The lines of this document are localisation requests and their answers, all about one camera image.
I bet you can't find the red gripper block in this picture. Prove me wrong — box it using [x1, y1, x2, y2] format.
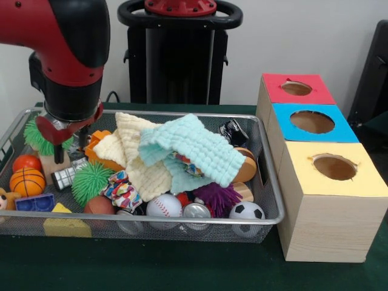
[35, 100, 104, 165]

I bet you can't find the green spiky rubber ball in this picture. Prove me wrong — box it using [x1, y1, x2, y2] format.
[23, 115, 75, 156]

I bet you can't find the cream yellow waffle cloth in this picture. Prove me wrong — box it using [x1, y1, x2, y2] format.
[92, 112, 174, 202]

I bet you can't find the small dark patterned pouch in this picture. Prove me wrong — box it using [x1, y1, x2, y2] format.
[173, 155, 204, 178]

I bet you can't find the mint green waffle cloth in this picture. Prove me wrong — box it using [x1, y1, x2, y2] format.
[138, 114, 247, 195]

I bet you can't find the silver red drink can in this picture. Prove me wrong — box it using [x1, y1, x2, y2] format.
[182, 202, 213, 222]

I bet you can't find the shallow clear mesh bin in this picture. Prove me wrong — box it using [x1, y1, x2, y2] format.
[0, 108, 286, 244]

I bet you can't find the wooden box with three holes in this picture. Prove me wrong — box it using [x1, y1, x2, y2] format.
[256, 73, 388, 263]

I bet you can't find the small green spiky ball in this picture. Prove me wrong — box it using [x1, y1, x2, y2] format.
[72, 161, 115, 207]

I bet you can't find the orange mini basketball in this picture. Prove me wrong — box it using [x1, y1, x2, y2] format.
[9, 168, 46, 198]

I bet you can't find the multicoloured patterned fabric ball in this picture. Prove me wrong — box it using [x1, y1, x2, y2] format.
[100, 170, 143, 213]

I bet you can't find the small baseball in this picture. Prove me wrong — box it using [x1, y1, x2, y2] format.
[145, 194, 182, 219]

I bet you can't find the purple spiky ball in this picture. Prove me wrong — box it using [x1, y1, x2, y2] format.
[193, 183, 242, 218]

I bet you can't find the dark green table cloth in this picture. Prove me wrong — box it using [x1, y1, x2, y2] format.
[0, 102, 388, 291]

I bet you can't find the small soccer ball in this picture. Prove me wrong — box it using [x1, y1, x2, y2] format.
[229, 201, 266, 220]

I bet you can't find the black upright panel stand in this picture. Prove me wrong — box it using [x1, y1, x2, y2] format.
[349, 20, 388, 137]

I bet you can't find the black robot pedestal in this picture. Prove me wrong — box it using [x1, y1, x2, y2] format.
[117, 0, 244, 105]

